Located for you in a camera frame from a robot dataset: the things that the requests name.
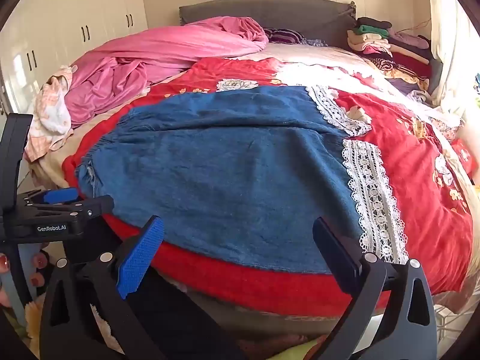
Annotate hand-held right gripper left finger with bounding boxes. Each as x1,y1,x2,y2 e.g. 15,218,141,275
39,215,167,360

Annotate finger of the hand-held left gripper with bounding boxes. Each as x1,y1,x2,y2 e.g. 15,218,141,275
28,195,115,223
22,187,81,206

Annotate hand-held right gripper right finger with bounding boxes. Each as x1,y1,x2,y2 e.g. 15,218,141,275
312,217,439,360

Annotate blue denim pants with lace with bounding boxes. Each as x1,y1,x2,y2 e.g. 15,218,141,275
74,85,409,274

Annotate person's left hand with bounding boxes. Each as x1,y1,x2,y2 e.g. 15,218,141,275
0,251,49,308

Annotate peach floral cloth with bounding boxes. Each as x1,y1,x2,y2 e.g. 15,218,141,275
24,65,76,162

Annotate red floral blanket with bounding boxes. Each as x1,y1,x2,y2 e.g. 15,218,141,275
62,57,475,317

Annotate tan fluffy cloth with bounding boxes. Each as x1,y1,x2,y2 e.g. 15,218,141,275
22,294,47,346

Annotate white wardrobe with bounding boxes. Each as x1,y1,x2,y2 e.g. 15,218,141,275
0,0,149,121

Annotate pink bed sheet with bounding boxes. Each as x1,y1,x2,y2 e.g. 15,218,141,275
65,16,269,128

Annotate pile of folded clothes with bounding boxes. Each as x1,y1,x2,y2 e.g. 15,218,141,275
347,17,436,98

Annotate purple striped pillow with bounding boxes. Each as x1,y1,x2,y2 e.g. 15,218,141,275
262,27,306,46

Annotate grey headboard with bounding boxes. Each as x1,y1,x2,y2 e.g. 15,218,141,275
179,0,357,51

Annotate white curtain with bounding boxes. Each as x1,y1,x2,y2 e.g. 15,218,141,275
427,0,480,98

